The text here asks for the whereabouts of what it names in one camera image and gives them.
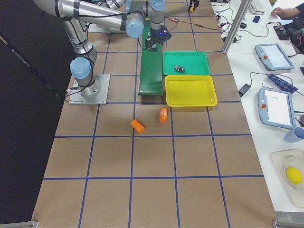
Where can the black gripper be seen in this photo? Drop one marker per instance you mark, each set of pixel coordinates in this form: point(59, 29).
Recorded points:
point(155, 35)

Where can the green push button switch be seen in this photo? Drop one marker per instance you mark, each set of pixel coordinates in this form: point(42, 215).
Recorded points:
point(153, 48)
point(179, 69)

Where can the orange cylinder with 4680 print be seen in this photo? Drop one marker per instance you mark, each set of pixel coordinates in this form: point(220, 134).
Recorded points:
point(163, 114)

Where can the plain orange cylinder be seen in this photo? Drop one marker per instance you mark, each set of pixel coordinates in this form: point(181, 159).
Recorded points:
point(137, 126)

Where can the yellow push button switch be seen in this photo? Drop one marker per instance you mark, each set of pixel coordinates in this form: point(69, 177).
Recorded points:
point(193, 5)

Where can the person hand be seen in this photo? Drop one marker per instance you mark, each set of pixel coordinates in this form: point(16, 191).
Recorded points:
point(278, 12)

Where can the green plastic tray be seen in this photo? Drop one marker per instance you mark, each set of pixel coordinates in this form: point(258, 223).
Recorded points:
point(194, 62)

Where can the green conveyor belt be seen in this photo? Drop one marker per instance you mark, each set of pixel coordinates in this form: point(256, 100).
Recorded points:
point(151, 82)

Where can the yellow plastic tray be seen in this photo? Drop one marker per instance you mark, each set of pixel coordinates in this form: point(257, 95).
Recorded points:
point(190, 91)

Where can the black power adapter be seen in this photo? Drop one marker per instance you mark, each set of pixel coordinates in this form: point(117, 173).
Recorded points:
point(244, 89)

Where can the blue teach pendant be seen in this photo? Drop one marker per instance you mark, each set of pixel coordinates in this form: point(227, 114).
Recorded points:
point(273, 57)
point(276, 108)

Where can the blue plaid cloth pouch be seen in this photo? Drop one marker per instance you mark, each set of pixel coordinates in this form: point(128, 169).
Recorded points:
point(282, 84)

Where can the blue cup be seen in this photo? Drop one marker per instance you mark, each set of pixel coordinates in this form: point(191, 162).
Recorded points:
point(295, 135)

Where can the yellow lemon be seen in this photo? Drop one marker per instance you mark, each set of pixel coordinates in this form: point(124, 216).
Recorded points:
point(294, 175)

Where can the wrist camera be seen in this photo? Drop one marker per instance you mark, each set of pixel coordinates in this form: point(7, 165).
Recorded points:
point(161, 35)

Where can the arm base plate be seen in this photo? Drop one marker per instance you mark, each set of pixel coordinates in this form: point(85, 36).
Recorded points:
point(96, 94)
point(94, 28)

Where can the aluminium frame post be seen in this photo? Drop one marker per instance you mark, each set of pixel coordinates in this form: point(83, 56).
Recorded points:
point(244, 5)

